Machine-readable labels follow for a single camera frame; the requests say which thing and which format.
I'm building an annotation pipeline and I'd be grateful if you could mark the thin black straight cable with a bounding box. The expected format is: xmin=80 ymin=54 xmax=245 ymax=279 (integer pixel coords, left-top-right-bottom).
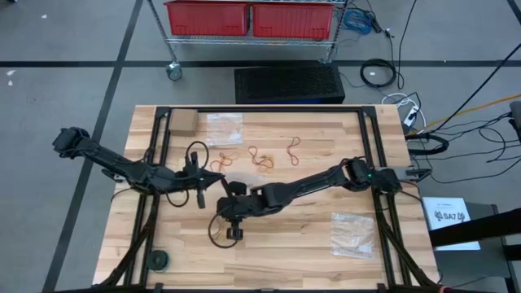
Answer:
xmin=429 ymin=52 xmax=521 ymax=134

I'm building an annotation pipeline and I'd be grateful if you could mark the grey rounded object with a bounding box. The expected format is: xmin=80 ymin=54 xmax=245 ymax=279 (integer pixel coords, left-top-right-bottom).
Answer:
xmin=508 ymin=99 xmax=521 ymax=143

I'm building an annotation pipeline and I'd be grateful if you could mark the white cable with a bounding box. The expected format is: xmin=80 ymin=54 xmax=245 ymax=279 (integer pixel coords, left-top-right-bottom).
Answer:
xmin=381 ymin=92 xmax=427 ymax=132

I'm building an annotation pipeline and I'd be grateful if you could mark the metal wire shelf cart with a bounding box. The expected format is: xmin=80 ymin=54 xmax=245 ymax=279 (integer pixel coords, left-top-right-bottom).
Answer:
xmin=146 ymin=0 xmax=351 ymax=82

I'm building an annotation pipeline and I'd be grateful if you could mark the black cable coil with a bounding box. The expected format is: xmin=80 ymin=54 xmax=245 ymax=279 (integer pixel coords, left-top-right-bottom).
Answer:
xmin=359 ymin=58 xmax=398 ymax=90

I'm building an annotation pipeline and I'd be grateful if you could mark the red rubber band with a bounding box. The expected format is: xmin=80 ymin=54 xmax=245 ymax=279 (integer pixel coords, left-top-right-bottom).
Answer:
xmin=209 ymin=152 xmax=233 ymax=173
xmin=286 ymin=136 xmax=301 ymax=167
xmin=247 ymin=145 xmax=265 ymax=168

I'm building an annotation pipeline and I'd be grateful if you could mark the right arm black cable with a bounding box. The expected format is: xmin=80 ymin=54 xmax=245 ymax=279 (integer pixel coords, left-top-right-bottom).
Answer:
xmin=208 ymin=211 xmax=241 ymax=249

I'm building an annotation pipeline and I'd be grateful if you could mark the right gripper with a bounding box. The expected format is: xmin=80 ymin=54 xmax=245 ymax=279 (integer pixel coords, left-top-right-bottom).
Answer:
xmin=218 ymin=177 xmax=273 ymax=242

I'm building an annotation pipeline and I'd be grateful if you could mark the white power strip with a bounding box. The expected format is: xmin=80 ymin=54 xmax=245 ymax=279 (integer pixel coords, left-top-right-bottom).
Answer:
xmin=402 ymin=104 xmax=420 ymax=128

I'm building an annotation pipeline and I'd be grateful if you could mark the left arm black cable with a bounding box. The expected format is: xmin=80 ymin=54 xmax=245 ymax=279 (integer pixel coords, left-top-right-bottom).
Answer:
xmin=164 ymin=140 xmax=211 ymax=209

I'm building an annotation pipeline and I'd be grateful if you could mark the black bar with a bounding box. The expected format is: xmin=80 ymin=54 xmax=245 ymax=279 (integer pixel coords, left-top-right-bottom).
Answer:
xmin=429 ymin=208 xmax=521 ymax=248

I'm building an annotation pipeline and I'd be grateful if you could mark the yellow-orange power cable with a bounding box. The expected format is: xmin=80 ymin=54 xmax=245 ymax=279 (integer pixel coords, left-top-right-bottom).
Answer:
xmin=406 ymin=93 xmax=521 ymax=136

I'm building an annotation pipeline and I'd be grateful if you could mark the long black cable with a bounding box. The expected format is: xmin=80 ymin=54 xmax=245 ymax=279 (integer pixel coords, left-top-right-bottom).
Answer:
xmin=396 ymin=0 xmax=419 ymax=90

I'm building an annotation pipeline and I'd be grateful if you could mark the black tape roll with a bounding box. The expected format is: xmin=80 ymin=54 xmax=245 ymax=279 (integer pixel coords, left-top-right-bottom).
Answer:
xmin=145 ymin=249 xmax=170 ymax=273

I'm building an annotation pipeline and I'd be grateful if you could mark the small brown cardboard box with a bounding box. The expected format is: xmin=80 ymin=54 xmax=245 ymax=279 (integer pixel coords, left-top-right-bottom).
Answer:
xmin=168 ymin=108 xmax=199 ymax=138

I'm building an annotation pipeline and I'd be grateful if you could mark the red plastic bin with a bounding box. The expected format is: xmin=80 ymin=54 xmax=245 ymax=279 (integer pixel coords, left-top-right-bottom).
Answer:
xmin=251 ymin=2 xmax=335 ymax=41
xmin=164 ymin=0 xmax=251 ymax=37

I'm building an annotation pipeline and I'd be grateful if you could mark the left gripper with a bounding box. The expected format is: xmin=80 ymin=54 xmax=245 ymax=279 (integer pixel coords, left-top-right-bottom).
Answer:
xmin=173 ymin=151 xmax=225 ymax=209

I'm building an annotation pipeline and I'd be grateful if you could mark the white SA7 booklet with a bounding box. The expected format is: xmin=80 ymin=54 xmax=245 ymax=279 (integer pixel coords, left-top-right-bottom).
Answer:
xmin=422 ymin=196 xmax=482 ymax=251

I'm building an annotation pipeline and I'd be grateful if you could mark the thick black hose loop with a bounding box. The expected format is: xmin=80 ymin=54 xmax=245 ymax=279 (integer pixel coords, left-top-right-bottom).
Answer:
xmin=405 ymin=133 xmax=450 ymax=156

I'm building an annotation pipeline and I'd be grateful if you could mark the grey cart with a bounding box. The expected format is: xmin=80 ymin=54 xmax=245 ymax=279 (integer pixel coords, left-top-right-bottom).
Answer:
xmin=431 ymin=201 xmax=521 ymax=293

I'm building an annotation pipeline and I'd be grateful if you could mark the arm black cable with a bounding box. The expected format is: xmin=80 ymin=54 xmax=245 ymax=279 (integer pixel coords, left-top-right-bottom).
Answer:
xmin=164 ymin=140 xmax=211 ymax=209
xmin=208 ymin=211 xmax=241 ymax=249

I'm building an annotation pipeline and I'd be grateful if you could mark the blue cable coil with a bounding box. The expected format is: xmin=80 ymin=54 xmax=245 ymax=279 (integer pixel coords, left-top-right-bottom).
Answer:
xmin=343 ymin=7 xmax=374 ymax=37

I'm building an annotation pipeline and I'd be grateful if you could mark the black aluminium table frame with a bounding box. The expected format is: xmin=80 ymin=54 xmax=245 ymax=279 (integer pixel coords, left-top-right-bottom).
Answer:
xmin=99 ymin=104 xmax=440 ymax=293

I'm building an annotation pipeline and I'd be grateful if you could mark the black floor cable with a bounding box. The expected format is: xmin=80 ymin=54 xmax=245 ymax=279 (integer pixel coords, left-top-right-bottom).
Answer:
xmin=431 ymin=112 xmax=521 ymax=184

